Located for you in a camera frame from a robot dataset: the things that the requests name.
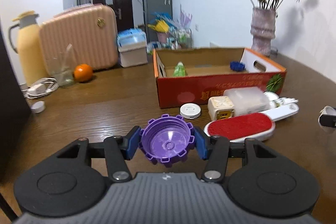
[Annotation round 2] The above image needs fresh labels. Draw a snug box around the round white case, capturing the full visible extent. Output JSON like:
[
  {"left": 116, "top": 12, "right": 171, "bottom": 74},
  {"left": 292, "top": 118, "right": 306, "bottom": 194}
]
[{"left": 179, "top": 103, "right": 201, "bottom": 119}]

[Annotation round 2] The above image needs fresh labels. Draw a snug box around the purple plastic cap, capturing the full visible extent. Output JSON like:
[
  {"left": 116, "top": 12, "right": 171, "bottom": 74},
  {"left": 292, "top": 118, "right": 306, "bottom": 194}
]
[{"left": 138, "top": 114, "right": 195, "bottom": 168}]

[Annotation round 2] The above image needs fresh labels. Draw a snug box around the black paper bag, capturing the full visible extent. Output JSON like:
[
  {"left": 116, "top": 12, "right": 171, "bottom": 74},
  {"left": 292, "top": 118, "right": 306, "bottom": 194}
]
[{"left": 0, "top": 35, "right": 31, "bottom": 178}]

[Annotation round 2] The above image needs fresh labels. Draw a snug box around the red white lint brush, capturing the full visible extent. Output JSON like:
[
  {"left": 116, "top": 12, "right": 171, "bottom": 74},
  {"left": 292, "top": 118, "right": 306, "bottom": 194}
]
[{"left": 203, "top": 103, "right": 299, "bottom": 143}]

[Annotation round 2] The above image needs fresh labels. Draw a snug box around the green spray bottle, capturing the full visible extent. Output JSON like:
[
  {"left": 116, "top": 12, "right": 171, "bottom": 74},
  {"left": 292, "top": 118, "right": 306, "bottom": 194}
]
[{"left": 173, "top": 62, "right": 187, "bottom": 77}]

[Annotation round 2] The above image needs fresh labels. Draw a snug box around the orange fruit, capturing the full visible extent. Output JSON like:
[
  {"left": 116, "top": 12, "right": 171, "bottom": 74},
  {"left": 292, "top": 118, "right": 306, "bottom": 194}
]
[{"left": 73, "top": 64, "right": 93, "bottom": 83}]

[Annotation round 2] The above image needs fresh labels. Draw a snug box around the pink ribbed suitcase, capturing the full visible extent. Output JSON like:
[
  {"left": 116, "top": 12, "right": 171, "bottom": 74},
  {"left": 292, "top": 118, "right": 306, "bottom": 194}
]
[{"left": 39, "top": 4, "right": 118, "bottom": 70}]

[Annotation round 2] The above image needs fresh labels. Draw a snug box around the white charger with cable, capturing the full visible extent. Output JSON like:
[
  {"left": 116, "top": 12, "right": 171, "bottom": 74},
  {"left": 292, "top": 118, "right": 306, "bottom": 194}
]
[{"left": 25, "top": 77, "right": 59, "bottom": 100}]

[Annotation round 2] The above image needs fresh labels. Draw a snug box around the yellow watering can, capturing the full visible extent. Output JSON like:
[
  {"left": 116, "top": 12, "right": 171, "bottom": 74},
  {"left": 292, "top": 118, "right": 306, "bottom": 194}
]
[{"left": 147, "top": 19, "right": 170, "bottom": 34}]

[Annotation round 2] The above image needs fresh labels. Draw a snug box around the clear drinking glass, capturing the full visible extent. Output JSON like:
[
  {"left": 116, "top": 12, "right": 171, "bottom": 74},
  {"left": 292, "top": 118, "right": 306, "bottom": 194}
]
[{"left": 47, "top": 44, "right": 75, "bottom": 87}]

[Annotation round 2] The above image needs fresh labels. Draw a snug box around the translucent white plastic box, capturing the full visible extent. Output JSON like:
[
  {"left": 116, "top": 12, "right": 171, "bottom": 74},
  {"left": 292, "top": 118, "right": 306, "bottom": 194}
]
[{"left": 223, "top": 87, "right": 269, "bottom": 117}]

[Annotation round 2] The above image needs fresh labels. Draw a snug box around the pink ribbed vase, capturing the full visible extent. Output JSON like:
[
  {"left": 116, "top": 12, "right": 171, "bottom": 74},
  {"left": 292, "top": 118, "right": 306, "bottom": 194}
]
[{"left": 250, "top": 7, "right": 276, "bottom": 57}]

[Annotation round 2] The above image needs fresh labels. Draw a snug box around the small white lid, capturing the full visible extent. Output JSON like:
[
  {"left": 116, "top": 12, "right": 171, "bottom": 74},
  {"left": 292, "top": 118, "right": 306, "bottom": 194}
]
[{"left": 31, "top": 101, "right": 46, "bottom": 114}]

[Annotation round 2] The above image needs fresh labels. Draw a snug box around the white nasal spray bottle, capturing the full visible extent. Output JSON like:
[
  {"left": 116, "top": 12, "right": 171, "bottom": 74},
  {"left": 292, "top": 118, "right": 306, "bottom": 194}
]
[{"left": 269, "top": 97, "right": 298, "bottom": 109}]

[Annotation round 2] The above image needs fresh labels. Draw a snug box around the white blue storage container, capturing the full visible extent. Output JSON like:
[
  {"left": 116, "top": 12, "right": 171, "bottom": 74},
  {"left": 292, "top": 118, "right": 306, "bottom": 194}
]
[{"left": 117, "top": 28, "right": 147, "bottom": 68}]

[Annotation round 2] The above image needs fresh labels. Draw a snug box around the small cream square box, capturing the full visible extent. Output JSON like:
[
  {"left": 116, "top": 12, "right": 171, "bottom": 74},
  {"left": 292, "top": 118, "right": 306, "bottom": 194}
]
[{"left": 207, "top": 96, "right": 235, "bottom": 121}]

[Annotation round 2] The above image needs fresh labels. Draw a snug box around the blue plastic cap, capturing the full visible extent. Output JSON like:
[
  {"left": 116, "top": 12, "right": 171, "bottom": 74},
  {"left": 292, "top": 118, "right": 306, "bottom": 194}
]
[{"left": 230, "top": 61, "right": 245, "bottom": 72}]

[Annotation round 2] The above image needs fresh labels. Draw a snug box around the yellow thermos jug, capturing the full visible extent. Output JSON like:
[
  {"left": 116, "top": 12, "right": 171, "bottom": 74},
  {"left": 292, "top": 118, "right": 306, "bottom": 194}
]
[{"left": 8, "top": 10, "right": 48, "bottom": 87}]

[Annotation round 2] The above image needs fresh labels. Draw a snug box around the red cardboard box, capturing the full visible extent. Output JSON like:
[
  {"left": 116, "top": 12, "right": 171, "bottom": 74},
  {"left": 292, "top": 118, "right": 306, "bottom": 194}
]
[{"left": 153, "top": 48, "right": 286, "bottom": 109}]

